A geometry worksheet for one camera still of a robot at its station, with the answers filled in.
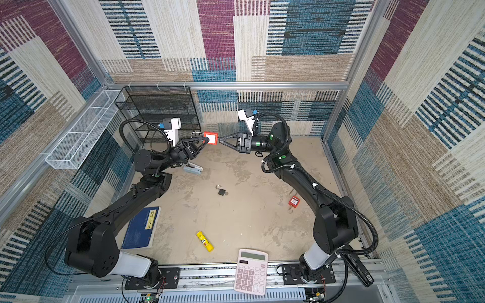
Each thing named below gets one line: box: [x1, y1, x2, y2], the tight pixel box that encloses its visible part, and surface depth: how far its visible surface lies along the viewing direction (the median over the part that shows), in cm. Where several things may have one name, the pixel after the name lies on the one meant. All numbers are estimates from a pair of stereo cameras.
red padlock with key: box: [190, 131, 220, 146], surface depth 63 cm
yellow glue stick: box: [195, 231, 215, 253], surface depth 82 cm
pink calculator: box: [234, 248, 269, 297], surface depth 75 cm
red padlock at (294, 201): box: [288, 195, 301, 209], surface depth 93 cm
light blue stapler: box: [183, 162, 204, 175], surface depth 106 cm
